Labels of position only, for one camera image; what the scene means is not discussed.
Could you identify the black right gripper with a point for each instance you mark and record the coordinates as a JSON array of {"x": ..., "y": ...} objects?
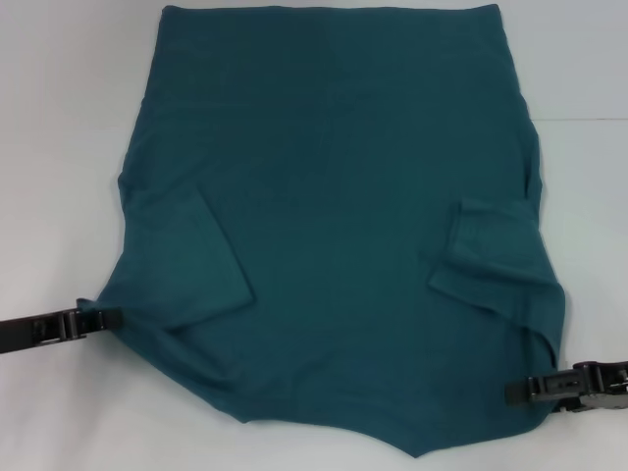
[{"x": 608, "y": 385}]

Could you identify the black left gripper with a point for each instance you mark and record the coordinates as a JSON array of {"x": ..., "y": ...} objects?
[{"x": 24, "y": 333}]

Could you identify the teal blue shirt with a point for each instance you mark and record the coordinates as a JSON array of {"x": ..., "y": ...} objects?
[{"x": 343, "y": 147}]

